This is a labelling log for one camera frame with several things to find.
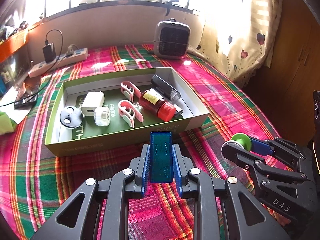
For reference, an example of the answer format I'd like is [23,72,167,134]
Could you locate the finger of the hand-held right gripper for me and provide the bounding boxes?
[249,137,307,167]
[221,142,307,198]

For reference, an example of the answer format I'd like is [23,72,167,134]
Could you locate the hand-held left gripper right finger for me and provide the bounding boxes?
[172,143,292,240]

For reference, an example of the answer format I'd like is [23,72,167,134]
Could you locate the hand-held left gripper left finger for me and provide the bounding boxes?
[30,142,152,240]

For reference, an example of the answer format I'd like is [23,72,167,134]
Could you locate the blue translucent usb device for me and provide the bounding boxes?
[149,131,175,183]

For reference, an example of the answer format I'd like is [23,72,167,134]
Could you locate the green cardboard box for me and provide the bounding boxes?
[44,67,210,157]

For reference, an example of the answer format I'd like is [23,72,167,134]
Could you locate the pink cable clip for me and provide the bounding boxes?
[121,81,142,99]
[117,100,144,128]

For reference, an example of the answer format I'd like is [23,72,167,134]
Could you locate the red capped brown bottle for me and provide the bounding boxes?
[139,89,177,122]

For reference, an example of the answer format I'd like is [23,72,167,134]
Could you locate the white charger adapter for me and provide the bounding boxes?
[80,91,104,118]

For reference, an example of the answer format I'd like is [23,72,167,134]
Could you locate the black round key fob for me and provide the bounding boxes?
[60,106,83,130]

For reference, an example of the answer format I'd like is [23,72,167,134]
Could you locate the bike light with clear lens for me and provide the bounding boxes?
[150,74,181,103]

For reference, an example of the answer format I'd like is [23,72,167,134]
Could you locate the pink green plaid blanket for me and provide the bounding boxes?
[0,44,313,240]

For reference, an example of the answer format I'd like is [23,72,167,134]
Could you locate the dark wooden wardrobe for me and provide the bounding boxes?
[247,0,320,145]

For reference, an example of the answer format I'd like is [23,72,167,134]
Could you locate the cream heart print curtain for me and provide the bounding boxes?
[197,0,284,85]

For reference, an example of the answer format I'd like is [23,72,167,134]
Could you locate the black speaker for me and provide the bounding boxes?
[153,19,191,60]

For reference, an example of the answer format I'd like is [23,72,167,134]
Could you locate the white power strip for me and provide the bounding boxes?
[28,47,89,78]

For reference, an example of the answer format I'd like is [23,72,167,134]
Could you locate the black smartphone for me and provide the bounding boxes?
[14,76,42,109]

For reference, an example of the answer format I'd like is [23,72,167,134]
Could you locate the white paper sheets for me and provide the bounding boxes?
[0,87,32,125]

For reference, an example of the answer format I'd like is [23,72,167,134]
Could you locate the white plug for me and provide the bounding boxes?
[65,44,78,56]

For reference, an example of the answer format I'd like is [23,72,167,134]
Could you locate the light green pouch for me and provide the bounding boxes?
[0,111,16,135]

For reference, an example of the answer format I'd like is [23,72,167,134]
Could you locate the black charger plug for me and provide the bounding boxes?
[42,44,56,62]

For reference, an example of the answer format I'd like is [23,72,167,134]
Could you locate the clear glass tank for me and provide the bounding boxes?
[0,51,32,80]

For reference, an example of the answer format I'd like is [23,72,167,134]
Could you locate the black charger cable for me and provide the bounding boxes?
[0,29,64,107]

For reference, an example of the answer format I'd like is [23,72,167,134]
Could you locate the black heater cable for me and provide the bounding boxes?
[164,0,179,16]

